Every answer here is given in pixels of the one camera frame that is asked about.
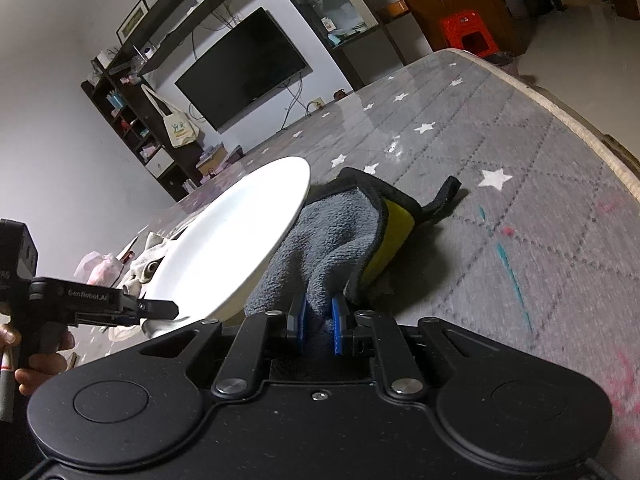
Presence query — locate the beige tote bag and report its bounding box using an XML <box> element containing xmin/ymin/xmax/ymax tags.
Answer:
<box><xmin>141</xmin><ymin>84</ymin><xmax>200</xmax><ymax>148</ymax></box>

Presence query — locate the person's left hand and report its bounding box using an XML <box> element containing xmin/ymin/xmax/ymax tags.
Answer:
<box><xmin>1</xmin><ymin>324</ymin><xmax>67</xmax><ymax>396</ymax></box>

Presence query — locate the grey star tablecloth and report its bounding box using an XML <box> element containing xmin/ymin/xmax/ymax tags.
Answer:
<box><xmin>74</xmin><ymin>48</ymin><xmax>640</xmax><ymax>470</ymax></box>

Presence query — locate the dark wooden wall shelf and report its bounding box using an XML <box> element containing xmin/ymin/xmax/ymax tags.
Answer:
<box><xmin>81</xmin><ymin>0</ymin><xmax>229</xmax><ymax>202</ymax></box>

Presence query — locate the red plastic stool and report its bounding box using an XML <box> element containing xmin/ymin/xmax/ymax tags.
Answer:
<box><xmin>438</xmin><ymin>10</ymin><xmax>500</xmax><ymax>58</ymax></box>

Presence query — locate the crumpled white rag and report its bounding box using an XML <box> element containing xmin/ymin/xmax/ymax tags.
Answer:
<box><xmin>118</xmin><ymin>232</ymin><xmax>170</xmax><ymax>297</ymax></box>

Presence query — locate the white ceramic bowl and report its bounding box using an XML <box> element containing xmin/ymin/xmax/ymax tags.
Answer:
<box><xmin>142</xmin><ymin>156</ymin><xmax>311</xmax><ymax>338</ymax></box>

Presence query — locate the black wall television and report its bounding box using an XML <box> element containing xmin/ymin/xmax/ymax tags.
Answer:
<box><xmin>176</xmin><ymin>8</ymin><xmax>307</xmax><ymax>129</ymax></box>

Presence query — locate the framed picture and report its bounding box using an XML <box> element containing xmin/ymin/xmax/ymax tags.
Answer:
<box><xmin>116</xmin><ymin>0</ymin><xmax>149</xmax><ymax>44</ymax></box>

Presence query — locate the pink plastic bag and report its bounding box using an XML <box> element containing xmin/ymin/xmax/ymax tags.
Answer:
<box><xmin>74</xmin><ymin>252</ymin><xmax>124</xmax><ymax>287</ymax></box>

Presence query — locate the glass display cabinet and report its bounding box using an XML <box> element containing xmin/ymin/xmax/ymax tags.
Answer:
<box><xmin>291</xmin><ymin>0</ymin><xmax>432</xmax><ymax>90</ymax></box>

